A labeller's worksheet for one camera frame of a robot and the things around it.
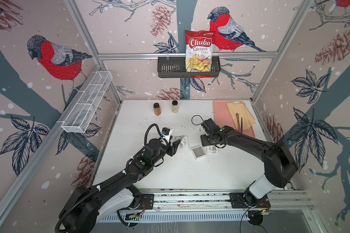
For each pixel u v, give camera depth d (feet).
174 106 3.53
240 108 3.76
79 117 2.34
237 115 3.61
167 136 2.21
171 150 2.29
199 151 2.95
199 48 2.75
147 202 2.40
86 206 1.30
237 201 2.39
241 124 3.44
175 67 3.50
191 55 2.86
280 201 2.45
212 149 2.96
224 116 3.64
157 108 3.51
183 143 3.00
